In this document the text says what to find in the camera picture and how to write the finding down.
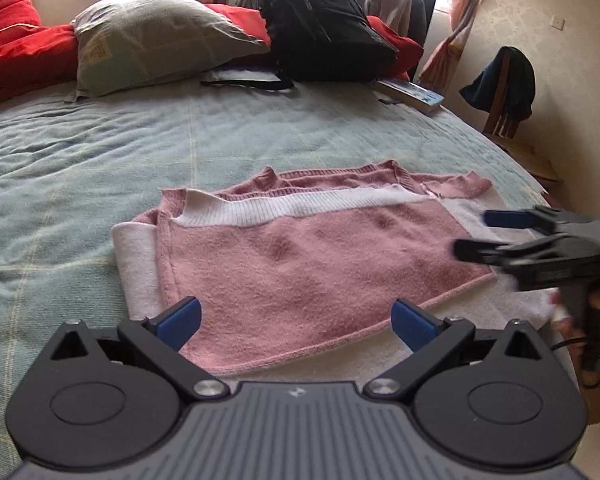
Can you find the red pillow with piping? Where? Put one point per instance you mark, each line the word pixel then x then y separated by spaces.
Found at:
pixel 20 45

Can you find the wall socket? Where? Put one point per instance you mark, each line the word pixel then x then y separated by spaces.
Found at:
pixel 560 22

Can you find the orange tied curtain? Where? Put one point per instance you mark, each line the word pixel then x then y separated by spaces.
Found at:
pixel 455 45

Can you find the hanging dark coat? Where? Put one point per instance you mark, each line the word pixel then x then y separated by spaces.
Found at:
pixel 422 25

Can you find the wooden chair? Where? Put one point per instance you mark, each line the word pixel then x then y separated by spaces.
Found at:
pixel 502 125

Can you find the black backpack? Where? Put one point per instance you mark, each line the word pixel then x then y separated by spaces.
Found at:
pixel 325 25

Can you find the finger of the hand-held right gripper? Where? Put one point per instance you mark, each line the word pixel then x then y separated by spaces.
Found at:
pixel 480 251
pixel 510 219

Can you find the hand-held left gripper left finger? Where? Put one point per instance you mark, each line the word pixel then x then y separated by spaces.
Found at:
pixel 180 322

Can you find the grey green pillow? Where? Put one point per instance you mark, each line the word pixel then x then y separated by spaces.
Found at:
pixel 160 40

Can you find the hanging beige shirt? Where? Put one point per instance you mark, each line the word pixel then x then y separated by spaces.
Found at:
pixel 390 5

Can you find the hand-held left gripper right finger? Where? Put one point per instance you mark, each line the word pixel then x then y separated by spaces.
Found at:
pixel 415 325

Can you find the thick paperback book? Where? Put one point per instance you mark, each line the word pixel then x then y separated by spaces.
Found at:
pixel 415 94

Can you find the pink and white sweater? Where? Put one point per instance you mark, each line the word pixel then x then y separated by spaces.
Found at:
pixel 305 260

